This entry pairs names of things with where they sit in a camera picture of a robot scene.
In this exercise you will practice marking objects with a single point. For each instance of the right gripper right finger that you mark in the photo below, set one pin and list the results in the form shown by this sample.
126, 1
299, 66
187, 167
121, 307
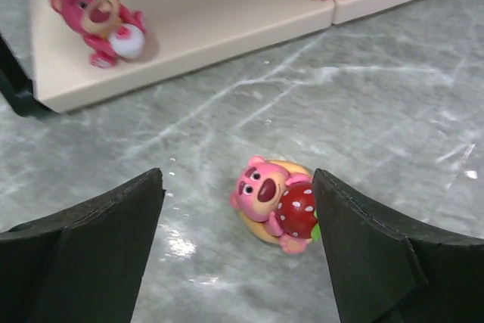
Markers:
388, 267

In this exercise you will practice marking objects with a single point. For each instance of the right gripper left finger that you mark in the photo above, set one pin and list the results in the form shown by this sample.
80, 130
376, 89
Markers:
84, 263

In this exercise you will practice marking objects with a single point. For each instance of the pink clover donut toy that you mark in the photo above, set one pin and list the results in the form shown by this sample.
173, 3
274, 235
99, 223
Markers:
276, 201

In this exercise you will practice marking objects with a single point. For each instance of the red white fish toy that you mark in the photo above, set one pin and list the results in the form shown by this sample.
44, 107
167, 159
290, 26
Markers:
106, 26

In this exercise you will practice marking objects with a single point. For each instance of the beige three-tier shelf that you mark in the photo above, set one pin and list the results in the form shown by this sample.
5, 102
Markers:
183, 35

